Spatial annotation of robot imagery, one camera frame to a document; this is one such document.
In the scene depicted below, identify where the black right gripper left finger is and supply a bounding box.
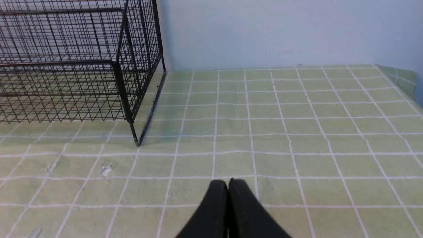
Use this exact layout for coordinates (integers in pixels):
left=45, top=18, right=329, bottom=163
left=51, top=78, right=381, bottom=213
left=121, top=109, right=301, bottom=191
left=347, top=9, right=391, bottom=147
left=176, top=180, right=228, bottom=238

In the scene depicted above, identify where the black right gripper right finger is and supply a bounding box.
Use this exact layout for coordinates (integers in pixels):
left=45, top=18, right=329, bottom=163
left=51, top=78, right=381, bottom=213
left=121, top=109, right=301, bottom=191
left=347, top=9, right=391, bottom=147
left=228, top=178, right=291, bottom=238

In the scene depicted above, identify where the green checkered tablecloth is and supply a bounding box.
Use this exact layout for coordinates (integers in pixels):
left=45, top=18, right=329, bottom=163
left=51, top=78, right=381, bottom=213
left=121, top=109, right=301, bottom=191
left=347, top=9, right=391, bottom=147
left=1, top=65, right=422, bottom=238

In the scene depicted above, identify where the black wire mesh shelf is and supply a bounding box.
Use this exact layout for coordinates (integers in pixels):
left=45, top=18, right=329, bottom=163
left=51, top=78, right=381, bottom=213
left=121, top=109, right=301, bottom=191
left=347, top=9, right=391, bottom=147
left=0, top=0, right=167, bottom=146

